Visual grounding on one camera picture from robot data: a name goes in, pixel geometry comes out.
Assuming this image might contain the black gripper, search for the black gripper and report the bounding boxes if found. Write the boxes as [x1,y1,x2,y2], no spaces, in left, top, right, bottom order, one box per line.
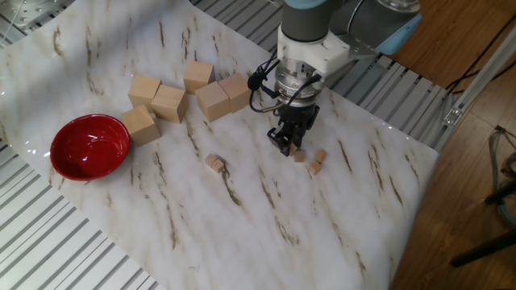
[266,103,321,157]

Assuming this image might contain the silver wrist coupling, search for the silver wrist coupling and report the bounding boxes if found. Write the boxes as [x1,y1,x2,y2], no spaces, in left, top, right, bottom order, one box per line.
[274,60,325,108]

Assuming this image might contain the large wooden cube block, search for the large wooden cube block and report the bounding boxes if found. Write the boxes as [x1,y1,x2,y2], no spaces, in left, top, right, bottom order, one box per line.
[150,84,189,125]
[120,104,162,147]
[194,81,232,123]
[127,75,163,114]
[218,72,252,114]
[183,60,217,95]

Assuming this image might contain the glossy marble pattern mat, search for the glossy marble pattern mat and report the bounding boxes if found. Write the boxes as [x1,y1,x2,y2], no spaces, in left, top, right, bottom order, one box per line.
[0,0,440,290]

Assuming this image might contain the red glossy bowl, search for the red glossy bowl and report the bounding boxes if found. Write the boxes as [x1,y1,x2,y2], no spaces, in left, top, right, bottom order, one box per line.
[49,114,131,182]

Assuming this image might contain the black stand legs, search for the black stand legs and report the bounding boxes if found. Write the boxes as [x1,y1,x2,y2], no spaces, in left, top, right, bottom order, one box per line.
[449,176,516,269]

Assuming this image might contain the black gripper cable bundle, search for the black gripper cable bundle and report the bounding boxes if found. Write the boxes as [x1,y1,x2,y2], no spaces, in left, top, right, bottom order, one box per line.
[246,50,323,114]

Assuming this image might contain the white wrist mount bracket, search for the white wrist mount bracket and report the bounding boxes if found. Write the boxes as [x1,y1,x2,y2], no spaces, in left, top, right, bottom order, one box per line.
[277,26,364,88]

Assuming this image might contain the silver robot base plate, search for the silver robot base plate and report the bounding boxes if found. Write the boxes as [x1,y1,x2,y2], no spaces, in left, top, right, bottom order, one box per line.
[346,34,382,60]

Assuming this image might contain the thin black floor cables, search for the thin black floor cables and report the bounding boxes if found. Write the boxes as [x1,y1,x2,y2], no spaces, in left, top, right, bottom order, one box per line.
[444,11,516,96]

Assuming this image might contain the aluminium frame post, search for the aluminium frame post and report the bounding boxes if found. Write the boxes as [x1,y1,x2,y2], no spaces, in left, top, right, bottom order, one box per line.
[433,23,516,153]

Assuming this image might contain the grey cable bundle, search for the grey cable bundle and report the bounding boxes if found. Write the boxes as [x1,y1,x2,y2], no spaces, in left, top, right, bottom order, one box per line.
[486,124,516,230]

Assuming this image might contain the silver perforated mount plate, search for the silver perforated mount plate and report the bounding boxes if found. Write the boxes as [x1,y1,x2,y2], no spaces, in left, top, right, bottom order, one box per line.
[0,0,77,31]

